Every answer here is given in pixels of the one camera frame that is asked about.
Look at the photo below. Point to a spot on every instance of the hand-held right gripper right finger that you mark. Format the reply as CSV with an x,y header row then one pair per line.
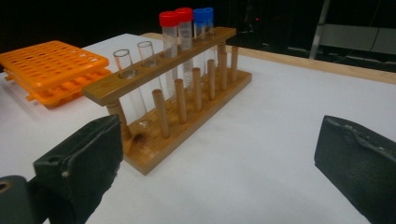
x,y
358,168

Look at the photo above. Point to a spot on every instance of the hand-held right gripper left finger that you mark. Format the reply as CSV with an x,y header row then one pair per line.
x,y
77,165

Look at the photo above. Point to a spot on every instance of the wooden test tube rack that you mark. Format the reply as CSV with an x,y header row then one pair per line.
x,y
149,152

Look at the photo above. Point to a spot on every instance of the orange plastic tube rack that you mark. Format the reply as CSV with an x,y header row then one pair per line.
x,y
46,62

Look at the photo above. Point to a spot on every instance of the clear test tube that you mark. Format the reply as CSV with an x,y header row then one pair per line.
x,y
146,53
123,60

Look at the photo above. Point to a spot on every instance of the red-capped test tube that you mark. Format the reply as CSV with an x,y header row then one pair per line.
x,y
169,18
184,15

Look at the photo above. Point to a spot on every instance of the blue-capped test tube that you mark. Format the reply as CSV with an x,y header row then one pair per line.
x,y
199,15

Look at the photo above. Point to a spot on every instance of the white table mat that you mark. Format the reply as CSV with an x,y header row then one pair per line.
x,y
249,140

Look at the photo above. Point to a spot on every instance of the grey metal stand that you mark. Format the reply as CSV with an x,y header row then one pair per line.
x,y
351,39

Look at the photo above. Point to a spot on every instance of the black device with red light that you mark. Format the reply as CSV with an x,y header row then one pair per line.
x,y
255,21

